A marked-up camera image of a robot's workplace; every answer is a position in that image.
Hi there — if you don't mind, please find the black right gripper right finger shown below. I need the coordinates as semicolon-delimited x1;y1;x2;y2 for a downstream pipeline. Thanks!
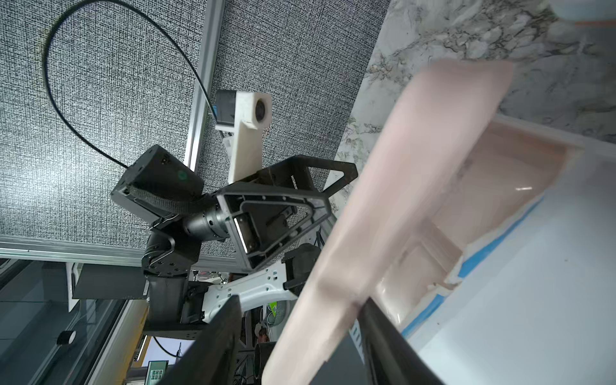
359;299;442;384

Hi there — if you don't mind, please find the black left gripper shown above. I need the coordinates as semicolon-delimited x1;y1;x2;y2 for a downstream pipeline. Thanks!
182;155;359;272

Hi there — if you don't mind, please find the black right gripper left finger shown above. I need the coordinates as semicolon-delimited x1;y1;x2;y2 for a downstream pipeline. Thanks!
159;295;242;385

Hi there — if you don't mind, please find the pink white medicine box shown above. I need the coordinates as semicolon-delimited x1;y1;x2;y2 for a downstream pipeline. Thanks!
263;60;615;384

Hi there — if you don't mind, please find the blue orange medicine box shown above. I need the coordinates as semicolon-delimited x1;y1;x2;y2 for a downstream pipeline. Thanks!
548;0;616;27

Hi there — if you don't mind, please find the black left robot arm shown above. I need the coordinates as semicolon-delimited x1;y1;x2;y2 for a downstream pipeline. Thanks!
111;145;358;339

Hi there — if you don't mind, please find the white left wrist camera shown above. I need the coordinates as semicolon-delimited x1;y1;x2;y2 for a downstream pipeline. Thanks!
215;90;272;184

